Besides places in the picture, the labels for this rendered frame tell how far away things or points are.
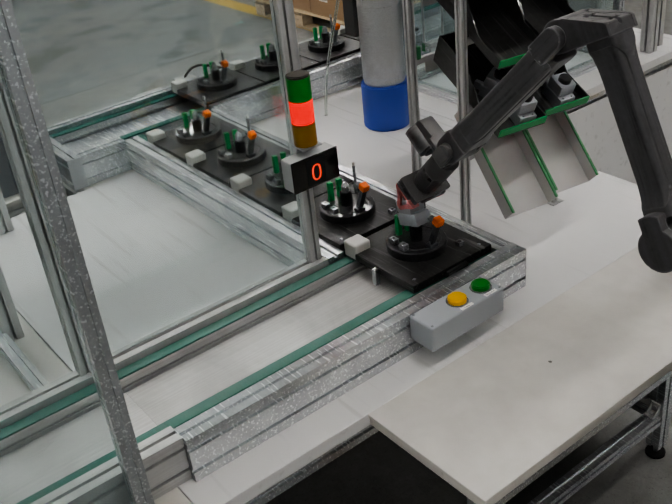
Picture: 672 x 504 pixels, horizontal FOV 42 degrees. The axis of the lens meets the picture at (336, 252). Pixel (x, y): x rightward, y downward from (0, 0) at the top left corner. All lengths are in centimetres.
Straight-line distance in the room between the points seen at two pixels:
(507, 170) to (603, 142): 124
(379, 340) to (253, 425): 31
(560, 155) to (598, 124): 105
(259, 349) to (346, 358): 20
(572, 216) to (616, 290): 35
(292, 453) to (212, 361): 29
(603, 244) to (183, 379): 107
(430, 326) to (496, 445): 28
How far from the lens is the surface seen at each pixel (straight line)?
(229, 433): 167
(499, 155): 216
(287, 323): 193
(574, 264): 218
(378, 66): 285
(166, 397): 180
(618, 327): 198
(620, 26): 150
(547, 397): 179
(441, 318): 182
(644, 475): 289
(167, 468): 165
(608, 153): 342
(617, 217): 239
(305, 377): 171
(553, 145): 227
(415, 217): 197
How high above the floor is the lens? 202
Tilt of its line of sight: 31 degrees down
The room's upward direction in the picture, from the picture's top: 7 degrees counter-clockwise
